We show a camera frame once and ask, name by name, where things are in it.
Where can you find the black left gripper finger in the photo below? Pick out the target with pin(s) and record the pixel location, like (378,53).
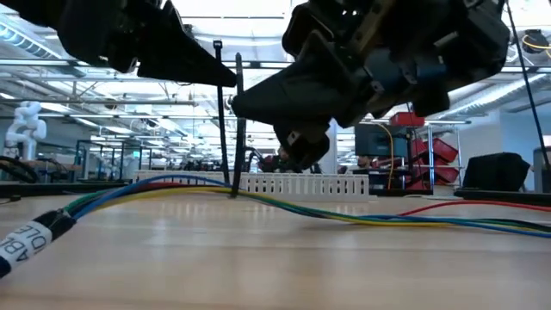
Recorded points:
(181,60)

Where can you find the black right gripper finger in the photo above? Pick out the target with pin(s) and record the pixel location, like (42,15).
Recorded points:
(292,94)
(305,148)

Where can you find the long black zip tie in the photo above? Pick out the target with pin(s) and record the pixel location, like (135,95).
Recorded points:
(239,138)

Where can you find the black connector with white label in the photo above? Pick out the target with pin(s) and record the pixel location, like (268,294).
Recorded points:
(26,243)

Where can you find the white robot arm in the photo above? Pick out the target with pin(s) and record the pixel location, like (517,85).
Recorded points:
(26,129)

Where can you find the person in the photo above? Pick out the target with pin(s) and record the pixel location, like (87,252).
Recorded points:
(283,154)
(364,162)

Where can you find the black monitor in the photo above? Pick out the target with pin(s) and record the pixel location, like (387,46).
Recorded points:
(379,142)

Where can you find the red storage box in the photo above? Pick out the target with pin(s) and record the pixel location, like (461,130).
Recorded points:
(406,119)

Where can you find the metal shelf rack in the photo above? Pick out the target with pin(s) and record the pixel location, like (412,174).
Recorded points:
(431,146)

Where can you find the red storage bin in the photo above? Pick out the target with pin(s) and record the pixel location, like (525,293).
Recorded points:
(445,174)
(443,150)

